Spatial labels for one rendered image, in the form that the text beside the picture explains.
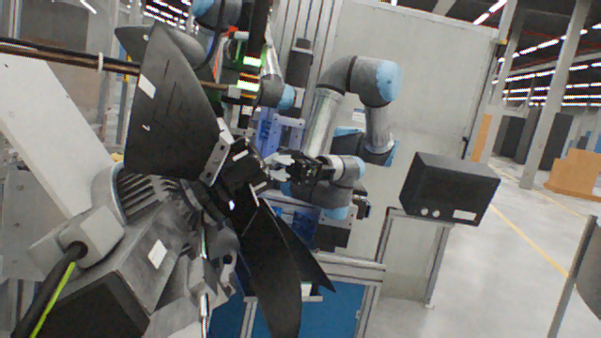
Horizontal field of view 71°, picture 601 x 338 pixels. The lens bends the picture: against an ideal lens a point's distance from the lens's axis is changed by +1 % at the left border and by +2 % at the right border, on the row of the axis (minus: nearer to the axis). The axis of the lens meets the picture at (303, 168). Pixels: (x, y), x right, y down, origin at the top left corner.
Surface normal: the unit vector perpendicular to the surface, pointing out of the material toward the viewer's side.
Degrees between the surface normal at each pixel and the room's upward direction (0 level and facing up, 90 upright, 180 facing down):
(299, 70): 90
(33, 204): 90
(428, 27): 91
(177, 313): 102
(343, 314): 90
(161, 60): 72
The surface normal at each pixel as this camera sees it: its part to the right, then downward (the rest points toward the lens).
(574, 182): -0.14, 0.16
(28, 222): 0.11, 0.22
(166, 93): 0.97, 0.03
